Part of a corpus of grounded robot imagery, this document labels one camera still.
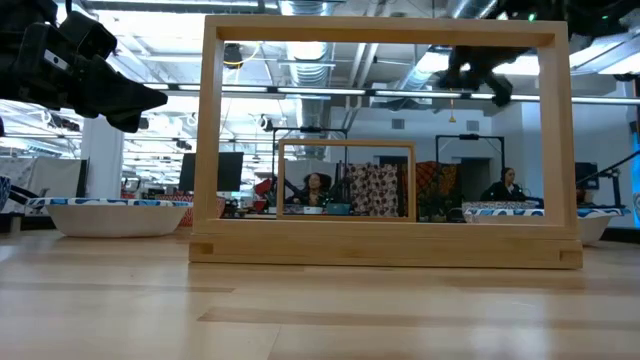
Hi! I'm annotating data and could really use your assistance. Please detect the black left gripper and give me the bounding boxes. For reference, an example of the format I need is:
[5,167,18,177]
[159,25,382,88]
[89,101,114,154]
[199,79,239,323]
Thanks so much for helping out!
[0,10,169,134]

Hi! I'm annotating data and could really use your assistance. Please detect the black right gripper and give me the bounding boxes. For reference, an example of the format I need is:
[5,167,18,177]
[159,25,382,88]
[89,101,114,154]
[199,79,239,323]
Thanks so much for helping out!
[438,46,531,108]

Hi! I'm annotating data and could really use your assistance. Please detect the white partition panel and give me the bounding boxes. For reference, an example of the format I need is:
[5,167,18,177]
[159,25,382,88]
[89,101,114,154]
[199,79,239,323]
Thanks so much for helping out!
[0,156,90,216]

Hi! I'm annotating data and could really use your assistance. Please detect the person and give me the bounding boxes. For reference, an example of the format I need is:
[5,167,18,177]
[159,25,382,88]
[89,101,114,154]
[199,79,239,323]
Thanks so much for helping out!
[298,171,335,208]
[479,166,527,203]

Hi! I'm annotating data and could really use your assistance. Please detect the orange patterned cloth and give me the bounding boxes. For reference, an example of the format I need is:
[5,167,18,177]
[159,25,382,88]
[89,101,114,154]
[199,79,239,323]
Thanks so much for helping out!
[415,160,460,217]

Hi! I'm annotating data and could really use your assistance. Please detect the black computer monitor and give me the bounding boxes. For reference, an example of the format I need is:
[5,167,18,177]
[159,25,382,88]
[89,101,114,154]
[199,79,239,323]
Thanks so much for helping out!
[178,151,245,193]

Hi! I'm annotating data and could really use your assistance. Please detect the white red patterned cloth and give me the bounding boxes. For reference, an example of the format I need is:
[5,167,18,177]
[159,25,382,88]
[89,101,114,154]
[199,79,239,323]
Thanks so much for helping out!
[346,162,401,218]

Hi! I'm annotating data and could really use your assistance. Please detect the long ceiling light bar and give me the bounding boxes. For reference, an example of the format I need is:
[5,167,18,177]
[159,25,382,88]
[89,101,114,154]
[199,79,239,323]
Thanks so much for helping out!
[143,82,640,106]

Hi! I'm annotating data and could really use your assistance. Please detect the black metal stand frame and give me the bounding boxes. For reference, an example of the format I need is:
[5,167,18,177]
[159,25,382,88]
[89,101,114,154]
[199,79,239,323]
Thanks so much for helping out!
[434,133,507,201]

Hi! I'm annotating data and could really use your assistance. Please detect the black ring cable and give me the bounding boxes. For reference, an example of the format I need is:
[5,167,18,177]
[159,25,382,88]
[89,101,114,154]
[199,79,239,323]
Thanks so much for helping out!
[7,183,47,206]

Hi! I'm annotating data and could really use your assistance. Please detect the small wooden shelf frame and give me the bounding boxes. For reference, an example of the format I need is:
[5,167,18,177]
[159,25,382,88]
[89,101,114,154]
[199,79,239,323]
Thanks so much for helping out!
[276,139,418,223]

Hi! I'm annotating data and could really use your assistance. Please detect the black camera arm mount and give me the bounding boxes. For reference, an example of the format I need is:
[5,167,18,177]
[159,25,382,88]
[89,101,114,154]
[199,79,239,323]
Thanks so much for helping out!
[574,149,640,209]

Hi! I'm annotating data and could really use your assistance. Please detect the silver ceiling duct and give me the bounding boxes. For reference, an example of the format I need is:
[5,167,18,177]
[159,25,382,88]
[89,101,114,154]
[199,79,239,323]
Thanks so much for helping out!
[279,0,334,136]

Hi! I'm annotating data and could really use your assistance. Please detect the large wooden shelf frame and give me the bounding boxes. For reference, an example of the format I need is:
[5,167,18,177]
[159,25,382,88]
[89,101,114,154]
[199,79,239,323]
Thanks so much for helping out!
[188,14,584,271]

